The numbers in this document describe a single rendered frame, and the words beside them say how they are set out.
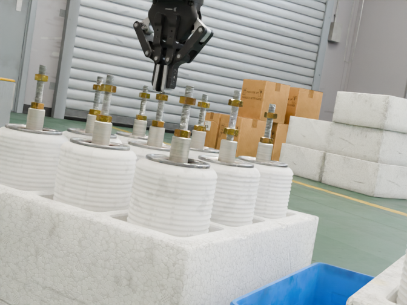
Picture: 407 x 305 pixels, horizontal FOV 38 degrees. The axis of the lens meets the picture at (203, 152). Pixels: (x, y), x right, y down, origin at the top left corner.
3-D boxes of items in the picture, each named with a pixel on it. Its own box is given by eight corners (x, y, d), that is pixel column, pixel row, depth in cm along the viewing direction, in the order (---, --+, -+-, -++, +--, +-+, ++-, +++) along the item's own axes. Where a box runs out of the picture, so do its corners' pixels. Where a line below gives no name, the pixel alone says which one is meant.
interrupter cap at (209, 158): (264, 171, 78) (266, 166, 78) (226, 169, 72) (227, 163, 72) (224, 161, 83) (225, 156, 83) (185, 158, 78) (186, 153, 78)
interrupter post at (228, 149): (238, 167, 78) (241, 142, 77) (225, 166, 76) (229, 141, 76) (225, 163, 79) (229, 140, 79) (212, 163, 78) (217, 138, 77)
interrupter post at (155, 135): (143, 147, 84) (146, 124, 84) (158, 149, 85) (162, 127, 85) (148, 149, 82) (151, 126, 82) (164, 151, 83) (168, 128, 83)
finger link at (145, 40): (148, 22, 86) (165, 54, 84) (140, 31, 87) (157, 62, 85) (136, 19, 84) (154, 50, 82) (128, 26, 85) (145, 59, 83)
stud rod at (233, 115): (227, 146, 78) (236, 90, 78) (233, 147, 78) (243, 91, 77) (223, 146, 77) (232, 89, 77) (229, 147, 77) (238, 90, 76)
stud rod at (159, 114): (154, 137, 83) (162, 85, 82) (151, 137, 84) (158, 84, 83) (160, 138, 83) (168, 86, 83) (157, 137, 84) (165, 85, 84)
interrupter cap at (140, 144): (122, 143, 85) (122, 138, 85) (169, 149, 88) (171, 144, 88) (135, 149, 79) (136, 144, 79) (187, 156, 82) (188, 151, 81)
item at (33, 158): (63, 259, 84) (81, 136, 83) (29, 276, 75) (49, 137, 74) (3, 245, 86) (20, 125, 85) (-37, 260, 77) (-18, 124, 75)
